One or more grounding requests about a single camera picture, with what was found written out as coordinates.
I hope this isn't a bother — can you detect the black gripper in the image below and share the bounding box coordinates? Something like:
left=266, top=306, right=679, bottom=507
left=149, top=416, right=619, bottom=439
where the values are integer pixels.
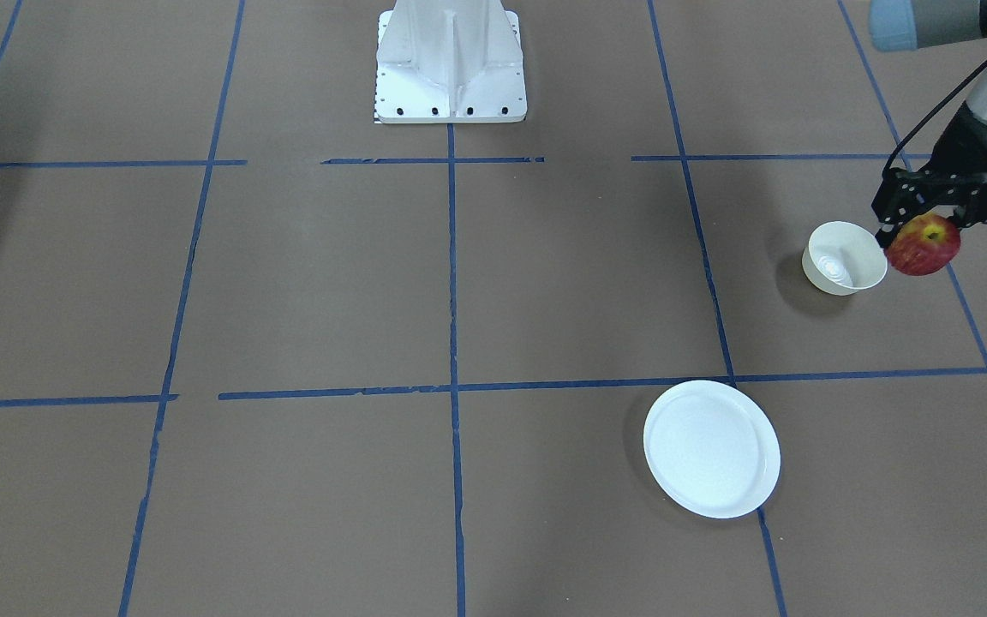
left=872, top=105, right=987, bottom=250

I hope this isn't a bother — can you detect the red yellow apple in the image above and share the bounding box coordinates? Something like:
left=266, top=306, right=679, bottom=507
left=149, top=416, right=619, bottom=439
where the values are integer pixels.
left=884, top=212, right=962, bottom=277

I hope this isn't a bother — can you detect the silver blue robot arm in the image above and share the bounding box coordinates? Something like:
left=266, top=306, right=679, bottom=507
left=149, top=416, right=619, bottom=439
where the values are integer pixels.
left=867, top=1, right=987, bottom=249

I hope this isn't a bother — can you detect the white bowl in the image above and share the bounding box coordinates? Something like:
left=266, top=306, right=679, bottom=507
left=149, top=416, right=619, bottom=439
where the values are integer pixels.
left=800, top=221, right=888, bottom=297

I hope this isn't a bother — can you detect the white plate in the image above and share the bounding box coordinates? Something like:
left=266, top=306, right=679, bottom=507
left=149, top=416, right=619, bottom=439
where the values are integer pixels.
left=642, top=380, right=782, bottom=519

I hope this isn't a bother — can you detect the white camera stand pedestal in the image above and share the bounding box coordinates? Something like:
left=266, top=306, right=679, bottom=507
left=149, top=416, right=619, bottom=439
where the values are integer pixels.
left=374, top=1, right=529, bottom=124

